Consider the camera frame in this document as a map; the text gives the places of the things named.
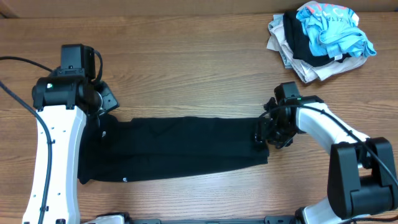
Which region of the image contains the black t-shirt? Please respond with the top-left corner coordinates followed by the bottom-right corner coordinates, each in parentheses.
top-left (77, 114), bottom-right (269, 184)

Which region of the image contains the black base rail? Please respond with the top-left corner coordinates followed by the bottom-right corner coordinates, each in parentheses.
top-left (129, 215), bottom-right (301, 224)

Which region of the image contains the light blue printed shirt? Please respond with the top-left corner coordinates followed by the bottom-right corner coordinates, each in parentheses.
top-left (296, 3), bottom-right (376, 58)

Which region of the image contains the black garment in pile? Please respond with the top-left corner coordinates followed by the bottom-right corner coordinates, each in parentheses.
top-left (283, 11), bottom-right (350, 67)

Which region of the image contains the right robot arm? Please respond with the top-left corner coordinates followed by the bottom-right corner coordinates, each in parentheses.
top-left (254, 95), bottom-right (397, 223)

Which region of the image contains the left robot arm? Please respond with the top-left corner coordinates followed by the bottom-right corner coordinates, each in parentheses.
top-left (22, 76), bottom-right (119, 223)

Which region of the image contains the beige garment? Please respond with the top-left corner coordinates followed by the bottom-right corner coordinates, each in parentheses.
top-left (267, 14), bottom-right (367, 83)

